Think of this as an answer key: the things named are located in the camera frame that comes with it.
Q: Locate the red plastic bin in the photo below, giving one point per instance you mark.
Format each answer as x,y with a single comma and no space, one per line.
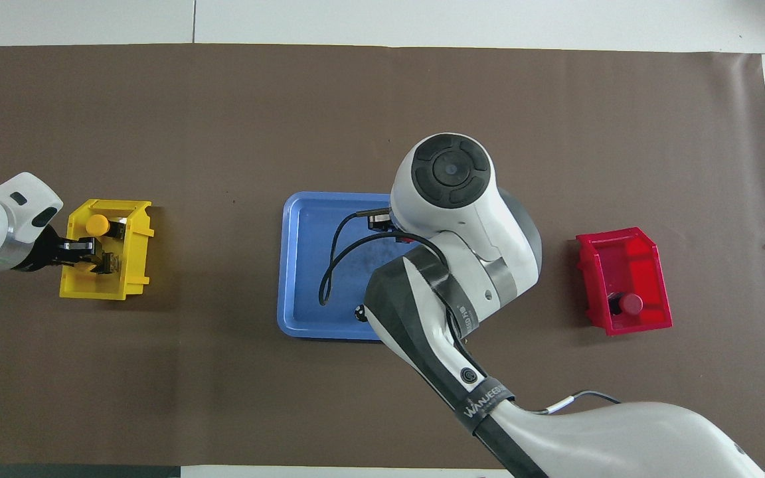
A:
641,265

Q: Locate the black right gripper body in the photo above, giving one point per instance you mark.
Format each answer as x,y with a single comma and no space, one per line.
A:
381,221

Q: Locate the blue plastic tray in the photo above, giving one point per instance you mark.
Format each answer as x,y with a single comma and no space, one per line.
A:
303,265

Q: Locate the yellow plastic bin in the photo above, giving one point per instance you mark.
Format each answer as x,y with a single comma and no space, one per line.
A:
84,285

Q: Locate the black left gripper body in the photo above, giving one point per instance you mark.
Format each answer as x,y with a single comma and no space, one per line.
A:
44,252

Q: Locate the brown paper mat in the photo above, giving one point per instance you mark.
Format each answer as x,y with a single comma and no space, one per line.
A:
223,119

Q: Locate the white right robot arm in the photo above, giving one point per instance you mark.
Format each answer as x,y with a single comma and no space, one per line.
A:
462,219

